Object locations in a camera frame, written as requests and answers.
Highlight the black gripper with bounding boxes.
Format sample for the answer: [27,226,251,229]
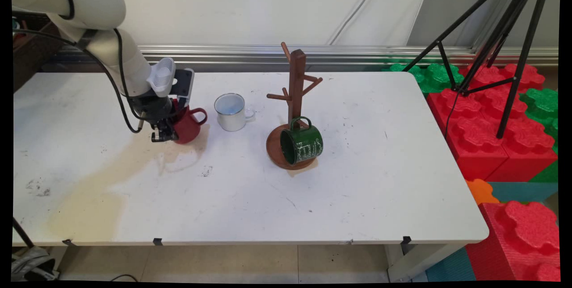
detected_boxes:
[134,95,179,143]

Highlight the red enamel mug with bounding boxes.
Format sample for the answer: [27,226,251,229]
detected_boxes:
[172,106,208,145]

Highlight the white enamel mug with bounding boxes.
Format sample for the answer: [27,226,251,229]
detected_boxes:
[214,93,256,132]

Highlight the brown wooden mug tree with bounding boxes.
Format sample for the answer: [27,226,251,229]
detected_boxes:
[266,42,323,171]

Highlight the green mug with white print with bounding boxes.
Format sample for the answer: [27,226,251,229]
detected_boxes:
[280,116,324,165]

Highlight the dark brown furniture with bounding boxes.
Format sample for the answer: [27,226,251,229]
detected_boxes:
[13,11,74,92]

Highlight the thin black rod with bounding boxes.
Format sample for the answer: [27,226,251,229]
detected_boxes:
[13,217,35,249]

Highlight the green foam block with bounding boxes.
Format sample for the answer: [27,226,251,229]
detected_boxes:
[383,58,465,94]
[518,88,559,184]

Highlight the white table leg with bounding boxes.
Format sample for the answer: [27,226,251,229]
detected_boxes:
[387,243,465,282]

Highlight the large red foam block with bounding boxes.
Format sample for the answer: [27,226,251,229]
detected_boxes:
[427,86,558,182]

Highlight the teal foam mat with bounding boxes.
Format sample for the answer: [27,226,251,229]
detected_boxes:
[487,182,559,204]
[425,247,477,282]

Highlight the orange foam piece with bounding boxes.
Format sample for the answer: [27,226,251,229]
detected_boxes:
[465,179,500,206]

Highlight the black tripod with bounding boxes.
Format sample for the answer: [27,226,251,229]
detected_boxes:
[402,0,555,139]

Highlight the black grey wrist camera box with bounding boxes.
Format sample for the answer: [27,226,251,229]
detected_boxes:
[172,68,195,108]

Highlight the black camera cable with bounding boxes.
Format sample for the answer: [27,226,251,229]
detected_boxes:
[55,0,148,112]

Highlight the aluminium wall rail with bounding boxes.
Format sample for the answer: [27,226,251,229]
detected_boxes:
[54,43,559,68]

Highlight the black gripper cable metal plug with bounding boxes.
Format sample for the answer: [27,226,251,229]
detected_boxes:
[13,29,147,134]

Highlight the grey strap bag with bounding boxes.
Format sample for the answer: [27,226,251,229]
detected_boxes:
[13,247,61,282]

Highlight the white wall conduit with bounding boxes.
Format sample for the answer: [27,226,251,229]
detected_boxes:
[328,0,387,46]

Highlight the thin black tripod cable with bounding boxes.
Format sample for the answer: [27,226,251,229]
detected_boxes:
[444,92,461,140]

